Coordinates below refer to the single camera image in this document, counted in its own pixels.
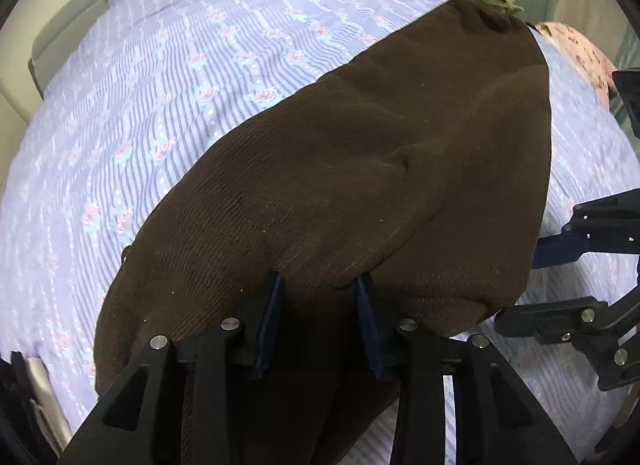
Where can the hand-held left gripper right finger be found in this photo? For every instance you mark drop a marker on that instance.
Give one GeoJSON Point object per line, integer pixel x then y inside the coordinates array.
{"type": "Point", "coordinates": [367, 327]}

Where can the blue floral striped bed sheet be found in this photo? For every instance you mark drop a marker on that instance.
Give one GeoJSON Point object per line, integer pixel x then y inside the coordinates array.
{"type": "Point", "coordinates": [165, 95]}

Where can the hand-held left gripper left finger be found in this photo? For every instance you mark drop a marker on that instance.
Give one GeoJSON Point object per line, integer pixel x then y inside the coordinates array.
{"type": "Point", "coordinates": [271, 325]}

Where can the dark object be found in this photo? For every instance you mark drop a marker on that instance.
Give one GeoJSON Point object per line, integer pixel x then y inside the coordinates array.
{"type": "Point", "coordinates": [20, 410]}

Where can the beige padded headboard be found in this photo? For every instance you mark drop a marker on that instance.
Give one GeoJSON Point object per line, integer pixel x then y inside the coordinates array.
{"type": "Point", "coordinates": [60, 45]}

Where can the pink floral pillow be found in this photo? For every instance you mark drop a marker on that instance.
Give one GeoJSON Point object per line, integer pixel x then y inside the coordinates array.
{"type": "Point", "coordinates": [585, 55]}

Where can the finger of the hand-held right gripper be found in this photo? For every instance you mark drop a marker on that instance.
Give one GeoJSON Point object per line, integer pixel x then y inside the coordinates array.
{"type": "Point", "coordinates": [560, 247]}
{"type": "Point", "coordinates": [545, 322]}

